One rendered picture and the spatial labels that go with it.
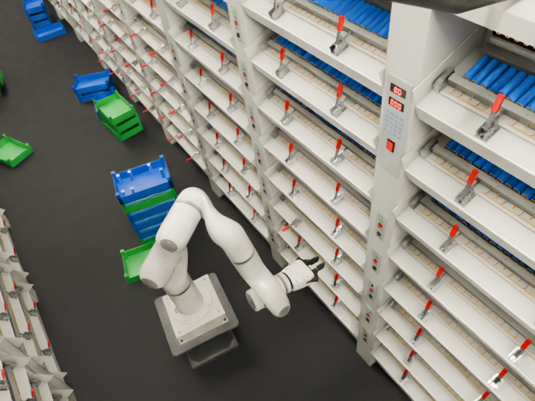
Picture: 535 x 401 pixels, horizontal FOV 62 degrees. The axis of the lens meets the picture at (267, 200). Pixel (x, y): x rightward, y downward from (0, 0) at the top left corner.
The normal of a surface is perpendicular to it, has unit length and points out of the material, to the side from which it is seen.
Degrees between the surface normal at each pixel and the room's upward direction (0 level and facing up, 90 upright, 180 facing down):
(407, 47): 90
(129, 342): 0
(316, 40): 21
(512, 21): 90
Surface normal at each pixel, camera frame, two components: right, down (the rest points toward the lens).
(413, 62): -0.81, 0.49
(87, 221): -0.11, -0.65
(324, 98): -0.40, -0.43
